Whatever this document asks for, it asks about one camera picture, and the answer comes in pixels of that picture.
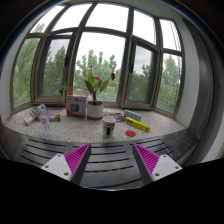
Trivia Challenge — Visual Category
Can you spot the black and white patterned mat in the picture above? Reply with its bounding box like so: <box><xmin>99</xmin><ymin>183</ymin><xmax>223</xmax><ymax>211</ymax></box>
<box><xmin>103</xmin><ymin>111</ymin><xmax>125</xmax><ymax>123</ymax></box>

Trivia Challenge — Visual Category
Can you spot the yellow rectangular box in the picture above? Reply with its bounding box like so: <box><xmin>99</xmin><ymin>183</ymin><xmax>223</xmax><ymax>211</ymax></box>
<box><xmin>125</xmin><ymin>117</ymin><xmax>150</xmax><ymax>133</ymax></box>

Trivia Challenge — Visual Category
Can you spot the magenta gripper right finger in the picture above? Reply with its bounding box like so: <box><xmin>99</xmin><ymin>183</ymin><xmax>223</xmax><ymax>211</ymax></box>
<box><xmin>132</xmin><ymin>144</ymin><xmax>182</xmax><ymax>185</ymax></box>

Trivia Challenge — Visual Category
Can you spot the dark colourful small box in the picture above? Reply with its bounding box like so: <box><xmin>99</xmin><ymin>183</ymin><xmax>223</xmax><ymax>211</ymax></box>
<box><xmin>47</xmin><ymin>110</ymin><xmax>61</xmax><ymax>121</ymax></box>

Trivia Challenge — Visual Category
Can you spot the white rolled package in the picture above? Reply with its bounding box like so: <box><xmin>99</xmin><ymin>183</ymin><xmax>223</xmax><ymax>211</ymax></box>
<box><xmin>24</xmin><ymin>107</ymin><xmax>41</xmax><ymax>126</ymax></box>

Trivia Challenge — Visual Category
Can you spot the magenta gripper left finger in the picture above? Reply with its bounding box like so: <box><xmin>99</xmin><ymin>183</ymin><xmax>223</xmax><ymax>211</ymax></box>
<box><xmin>42</xmin><ymin>144</ymin><xmax>91</xmax><ymax>185</ymax></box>

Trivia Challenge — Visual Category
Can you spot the clear plastic water bottle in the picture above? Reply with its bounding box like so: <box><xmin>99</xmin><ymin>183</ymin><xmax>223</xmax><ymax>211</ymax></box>
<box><xmin>40</xmin><ymin>104</ymin><xmax>51</xmax><ymax>135</ymax></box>

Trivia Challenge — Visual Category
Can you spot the green plant with red flowers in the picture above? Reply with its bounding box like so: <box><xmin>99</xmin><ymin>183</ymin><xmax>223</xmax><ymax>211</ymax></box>
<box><xmin>84</xmin><ymin>72</ymin><xmax>109</xmax><ymax>105</ymax></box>

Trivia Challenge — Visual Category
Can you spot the white plant pot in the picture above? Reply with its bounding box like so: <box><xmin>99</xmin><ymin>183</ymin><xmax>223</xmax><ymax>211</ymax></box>
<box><xmin>87</xmin><ymin>102</ymin><xmax>104</xmax><ymax>120</ymax></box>

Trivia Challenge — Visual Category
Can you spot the red and white carton box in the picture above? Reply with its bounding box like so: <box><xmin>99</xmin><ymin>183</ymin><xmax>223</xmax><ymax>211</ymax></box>
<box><xmin>66</xmin><ymin>95</ymin><xmax>86</xmax><ymax>117</ymax></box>

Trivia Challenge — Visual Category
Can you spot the red round coaster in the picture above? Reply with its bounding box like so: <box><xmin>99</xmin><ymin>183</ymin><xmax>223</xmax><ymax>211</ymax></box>
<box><xmin>125</xmin><ymin>130</ymin><xmax>136</xmax><ymax>137</ymax></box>

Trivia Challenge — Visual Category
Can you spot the light blue small box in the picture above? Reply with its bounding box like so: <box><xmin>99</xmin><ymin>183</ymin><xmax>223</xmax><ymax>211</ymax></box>
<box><xmin>124</xmin><ymin>110</ymin><xmax>142</xmax><ymax>121</ymax></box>

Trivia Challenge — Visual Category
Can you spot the black slatted radiator cover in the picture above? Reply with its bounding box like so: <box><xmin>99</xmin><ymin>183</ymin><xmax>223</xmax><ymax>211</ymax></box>
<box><xmin>0</xmin><ymin>124</ymin><xmax>199</xmax><ymax>189</ymax></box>

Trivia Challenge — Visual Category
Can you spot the white mug with dark print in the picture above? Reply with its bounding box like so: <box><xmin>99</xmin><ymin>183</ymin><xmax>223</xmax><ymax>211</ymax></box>
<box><xmin>103</xmin><ymin>116</ymin><xmax>116</xmax><ymax>138</ymax></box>

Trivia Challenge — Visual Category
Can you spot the dark framed bay window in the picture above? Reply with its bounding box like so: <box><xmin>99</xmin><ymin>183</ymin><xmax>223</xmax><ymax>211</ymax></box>
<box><xmin>11</xmin><ymin>0</ymin><xmax>183</xmax><ymax>115</ymax></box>

